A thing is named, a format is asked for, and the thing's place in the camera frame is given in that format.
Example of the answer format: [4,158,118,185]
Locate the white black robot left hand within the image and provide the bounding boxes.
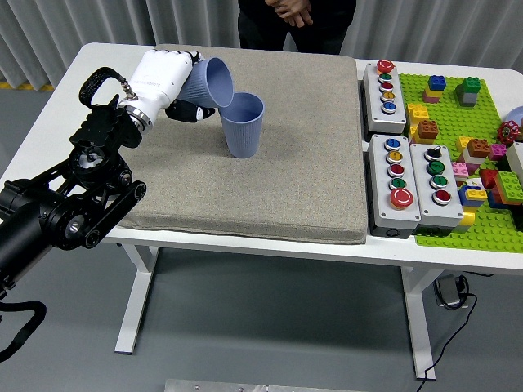
[128,48,217,123]

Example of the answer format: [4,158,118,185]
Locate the person's left hand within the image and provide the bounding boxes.
[279,0,314,29]

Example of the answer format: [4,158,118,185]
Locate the blue ribbed plastic cup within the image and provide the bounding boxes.
[220,92,266,159]
[177,56,236,109]

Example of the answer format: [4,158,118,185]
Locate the white pleated curtain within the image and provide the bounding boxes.
[0,0,523,93]

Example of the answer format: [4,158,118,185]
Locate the grey five-button control box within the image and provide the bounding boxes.
[367,133,422,239]
[362,60,409,135]

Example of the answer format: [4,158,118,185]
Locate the grey-brown fabric mat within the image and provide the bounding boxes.
[117,43,368,246]

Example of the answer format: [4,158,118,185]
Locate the orange toy brick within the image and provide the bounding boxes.
[415,119,440,143]
[465,138,491,158]

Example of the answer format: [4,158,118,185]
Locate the green studded baseplate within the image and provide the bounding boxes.
[398,73,523,253]

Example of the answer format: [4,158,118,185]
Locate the green toy brick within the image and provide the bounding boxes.
[455,77,483,97]
[494,171,523,205]

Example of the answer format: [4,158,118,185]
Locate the grey four-button control box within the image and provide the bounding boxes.
[409,142,465,237]

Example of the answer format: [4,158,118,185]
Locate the white toy brick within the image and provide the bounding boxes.
[461,149,485,167]

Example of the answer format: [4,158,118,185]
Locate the grey bowl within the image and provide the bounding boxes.
[504,105,523,131]

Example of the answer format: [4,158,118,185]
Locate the red valve wheel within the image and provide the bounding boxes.
[497,121,521,145]

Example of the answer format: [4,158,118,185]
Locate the red toy brick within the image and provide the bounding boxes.
[478,168,500,189]

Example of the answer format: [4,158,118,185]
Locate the white block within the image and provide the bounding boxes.
[505,141,523,185]

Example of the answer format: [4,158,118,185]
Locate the grey power adapter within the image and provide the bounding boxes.
[433,275,469,310]

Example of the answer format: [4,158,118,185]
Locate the black floor cable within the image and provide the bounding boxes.
[420,277,478,383]

